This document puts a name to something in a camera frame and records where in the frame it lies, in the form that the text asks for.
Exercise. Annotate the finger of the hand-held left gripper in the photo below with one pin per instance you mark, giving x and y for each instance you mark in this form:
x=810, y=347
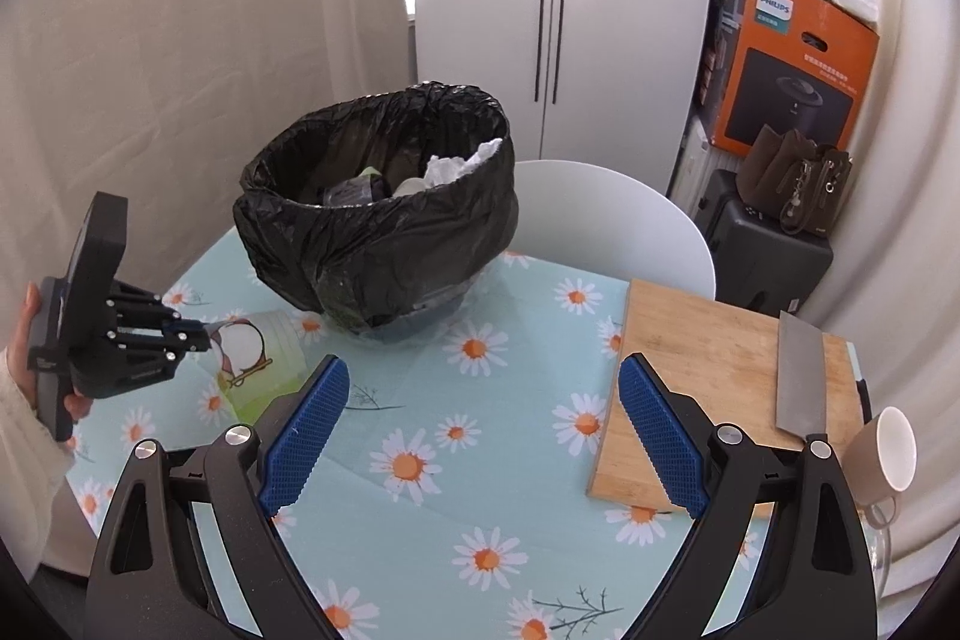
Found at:
x=169, y=319
x=150, y=370

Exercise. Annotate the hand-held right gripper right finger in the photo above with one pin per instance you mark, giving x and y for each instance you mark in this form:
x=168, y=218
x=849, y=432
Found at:
x=664, y=437

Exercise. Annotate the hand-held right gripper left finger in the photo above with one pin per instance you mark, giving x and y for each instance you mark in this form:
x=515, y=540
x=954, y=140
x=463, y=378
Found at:
x=304, y=437

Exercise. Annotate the penguin print paper cup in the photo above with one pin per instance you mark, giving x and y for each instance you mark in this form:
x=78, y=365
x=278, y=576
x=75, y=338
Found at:
x=255, y=362

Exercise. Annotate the bin with black bag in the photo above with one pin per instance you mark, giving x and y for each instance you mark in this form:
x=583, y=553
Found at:
x=390, y=257

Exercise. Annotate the white tissue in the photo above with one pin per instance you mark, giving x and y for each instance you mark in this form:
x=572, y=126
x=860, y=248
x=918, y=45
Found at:
x=446, y=169
x=484, y=151

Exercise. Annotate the person's left forearm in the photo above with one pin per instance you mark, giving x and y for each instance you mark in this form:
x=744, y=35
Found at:
x=22, y=475

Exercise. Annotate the person's left hand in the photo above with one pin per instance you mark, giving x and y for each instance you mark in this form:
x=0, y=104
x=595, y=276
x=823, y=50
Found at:
x=26, y=340

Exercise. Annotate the wooden cutting board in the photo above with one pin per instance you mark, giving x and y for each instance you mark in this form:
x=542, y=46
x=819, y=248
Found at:
x=712, y=370

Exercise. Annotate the black suitcase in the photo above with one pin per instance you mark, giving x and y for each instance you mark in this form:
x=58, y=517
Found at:
x=765, y=265

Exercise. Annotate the beige mug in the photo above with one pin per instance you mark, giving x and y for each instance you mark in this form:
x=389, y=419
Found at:
x=874, y=452

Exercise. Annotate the white chair back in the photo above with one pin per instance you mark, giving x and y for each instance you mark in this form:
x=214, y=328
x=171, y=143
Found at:
x=600, y=212

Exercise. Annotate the beige curtain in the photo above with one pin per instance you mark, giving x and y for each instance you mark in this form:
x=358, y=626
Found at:
x=187, y=48

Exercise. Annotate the white box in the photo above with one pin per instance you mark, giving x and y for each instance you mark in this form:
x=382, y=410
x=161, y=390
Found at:
x=688, y=160

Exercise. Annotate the brown handbag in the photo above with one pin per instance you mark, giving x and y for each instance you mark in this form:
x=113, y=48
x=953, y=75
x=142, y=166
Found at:
x=772, y=168

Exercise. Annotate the white curtain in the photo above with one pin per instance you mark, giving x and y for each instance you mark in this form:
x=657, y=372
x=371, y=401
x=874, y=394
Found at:
x=915, y=197

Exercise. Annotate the orange cardboard box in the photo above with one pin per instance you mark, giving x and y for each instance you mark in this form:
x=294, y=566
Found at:
x=825, y=85

